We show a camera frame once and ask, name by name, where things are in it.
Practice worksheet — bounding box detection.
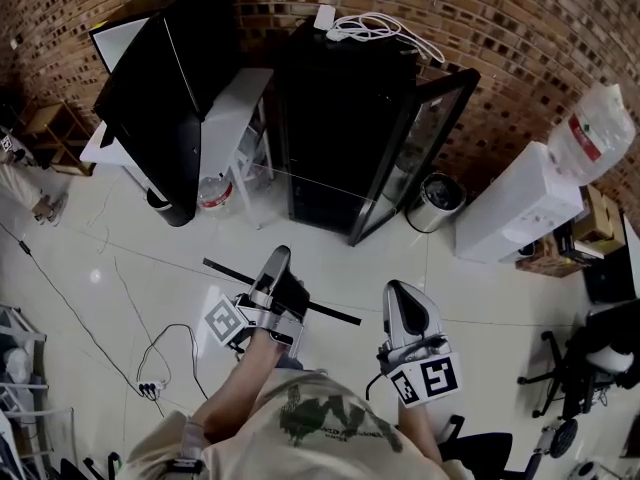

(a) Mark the wooden shelf unit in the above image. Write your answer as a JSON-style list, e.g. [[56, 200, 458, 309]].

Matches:
[[18, 99, 95, 178]]

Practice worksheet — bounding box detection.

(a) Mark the black office chair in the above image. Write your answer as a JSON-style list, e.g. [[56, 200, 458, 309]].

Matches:
[[516, 307, 640, 419]]

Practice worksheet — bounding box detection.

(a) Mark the round metal bin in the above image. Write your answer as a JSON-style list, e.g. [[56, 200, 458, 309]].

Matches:
[[404, 171, 469, 234]]

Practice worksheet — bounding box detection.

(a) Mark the looped black cable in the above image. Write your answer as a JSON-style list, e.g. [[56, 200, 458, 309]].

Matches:
[[136, 323, 211, 402]]

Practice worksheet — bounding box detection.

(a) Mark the brown crate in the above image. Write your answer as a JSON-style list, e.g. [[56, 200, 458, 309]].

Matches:
[[514, 232, 582, 279]]

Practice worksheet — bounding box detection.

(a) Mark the long black floor cable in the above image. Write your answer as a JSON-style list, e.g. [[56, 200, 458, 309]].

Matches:
[[0, 221, 167, 418]]

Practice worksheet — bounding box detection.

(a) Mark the white table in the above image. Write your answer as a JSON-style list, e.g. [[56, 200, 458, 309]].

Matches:
[[79, 66, 275, 230]]

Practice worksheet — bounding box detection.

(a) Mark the white power strip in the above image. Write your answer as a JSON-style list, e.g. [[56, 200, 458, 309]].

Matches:
[[136, 379, 170, 400]]

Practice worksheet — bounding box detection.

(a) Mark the person's right forearm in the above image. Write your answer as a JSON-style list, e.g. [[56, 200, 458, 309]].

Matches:
[[396, 400, 447, 464]]

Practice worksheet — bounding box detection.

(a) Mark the cardboard box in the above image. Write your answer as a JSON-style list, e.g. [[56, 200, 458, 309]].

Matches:
[[573, 184, 627, 259]]

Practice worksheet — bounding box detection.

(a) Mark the white power adapter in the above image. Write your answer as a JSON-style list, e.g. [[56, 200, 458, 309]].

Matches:
[[313, 4, 337, 32]]

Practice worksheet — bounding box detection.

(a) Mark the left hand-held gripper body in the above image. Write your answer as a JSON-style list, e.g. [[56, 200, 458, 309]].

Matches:
[[204, 291, 307, 359]]

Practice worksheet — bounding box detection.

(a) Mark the large clear water jug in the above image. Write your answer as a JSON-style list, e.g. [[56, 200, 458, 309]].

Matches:
[[548, 82, 637, 187]]

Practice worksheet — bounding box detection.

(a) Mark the person's left forearm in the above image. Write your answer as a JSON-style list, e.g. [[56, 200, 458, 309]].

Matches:
[[191, 326, 297, 435]]

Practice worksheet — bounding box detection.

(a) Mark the person's beige t-shirt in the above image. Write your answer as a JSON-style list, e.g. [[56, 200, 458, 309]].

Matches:
[[124, 367, 476, 480]]

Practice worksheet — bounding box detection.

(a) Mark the white metal rack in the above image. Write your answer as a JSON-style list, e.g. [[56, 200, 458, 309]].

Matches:
[[0, 304, 77, 472]]

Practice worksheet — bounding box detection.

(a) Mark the tall black cabinet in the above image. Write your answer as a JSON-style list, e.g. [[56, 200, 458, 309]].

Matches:
[[90, 0, 237, 228]]

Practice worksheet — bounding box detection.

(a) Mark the white cable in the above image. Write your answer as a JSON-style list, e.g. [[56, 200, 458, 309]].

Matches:
[[327, 11, 446, 64]]

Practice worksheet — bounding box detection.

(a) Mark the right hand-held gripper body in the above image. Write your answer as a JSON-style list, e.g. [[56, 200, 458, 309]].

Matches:
[[376, 334, 464, 410]]

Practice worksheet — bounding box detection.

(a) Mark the black fridge with glass door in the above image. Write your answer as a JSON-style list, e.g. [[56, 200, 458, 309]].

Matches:
[[272, 20, 482, 248]]

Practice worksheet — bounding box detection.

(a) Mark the white water dispenser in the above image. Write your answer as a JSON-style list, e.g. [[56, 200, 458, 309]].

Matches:
[[453, 140, 587, 265]]

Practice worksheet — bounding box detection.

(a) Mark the black chair seat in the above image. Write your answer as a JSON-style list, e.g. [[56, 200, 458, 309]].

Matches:
[[438, 414, 542, 480]]

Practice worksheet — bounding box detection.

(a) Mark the small clear water bottle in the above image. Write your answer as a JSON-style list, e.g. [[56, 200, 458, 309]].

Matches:
[[196, 174, 235, 213]]

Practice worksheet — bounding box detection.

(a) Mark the black box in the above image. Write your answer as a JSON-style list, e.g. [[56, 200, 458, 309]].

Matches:
[[582, 245, 640, 305]]

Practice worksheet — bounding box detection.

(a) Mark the small black fan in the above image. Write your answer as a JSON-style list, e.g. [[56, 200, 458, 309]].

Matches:
[[533, 416, 581, 460]]

